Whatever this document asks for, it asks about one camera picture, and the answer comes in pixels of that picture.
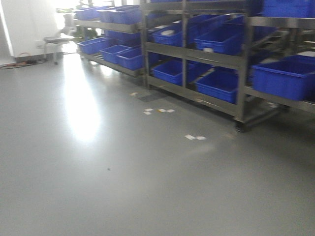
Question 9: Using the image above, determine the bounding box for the blue bin large right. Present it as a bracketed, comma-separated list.
[252, 55, 315, 101]

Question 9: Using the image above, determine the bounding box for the blue bin left lower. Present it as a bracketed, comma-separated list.
[99, 45, 130, 64]

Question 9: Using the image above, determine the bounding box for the steel flow rack right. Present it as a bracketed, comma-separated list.
[244, 17, 315, 113]

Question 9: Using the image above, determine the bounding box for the steel flow rack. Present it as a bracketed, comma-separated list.
[140, 0, 281, 132]
[244, 17, 315, 113]
[74, 6, 143, 78]

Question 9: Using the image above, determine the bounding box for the blue bin far left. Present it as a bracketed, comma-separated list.
[77, 37, 113, 55]

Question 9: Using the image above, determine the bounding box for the steel flow rack middle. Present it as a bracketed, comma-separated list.
[140, 0, 281, 132]

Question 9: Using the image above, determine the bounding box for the blue bin lower middle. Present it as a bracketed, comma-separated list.
[195, 67, 239, 104]

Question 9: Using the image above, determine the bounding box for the steel flow rack left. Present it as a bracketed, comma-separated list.
[74, 6, 143, 78]

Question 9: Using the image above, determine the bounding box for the blue bin left rack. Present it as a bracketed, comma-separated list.
[116, 47, 145, 71]

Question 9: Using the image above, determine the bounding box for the blue bin upper centre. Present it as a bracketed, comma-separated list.
[150, 14, 229, 48]

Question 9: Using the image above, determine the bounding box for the blue bin upper middle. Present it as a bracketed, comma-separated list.
[192, 15, 245, 55]

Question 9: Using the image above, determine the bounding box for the blue bin top left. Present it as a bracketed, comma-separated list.
[96, 5, 142, 25]

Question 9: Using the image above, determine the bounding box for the blue bin lower centre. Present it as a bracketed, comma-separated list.
[151, 59, 213, 86]

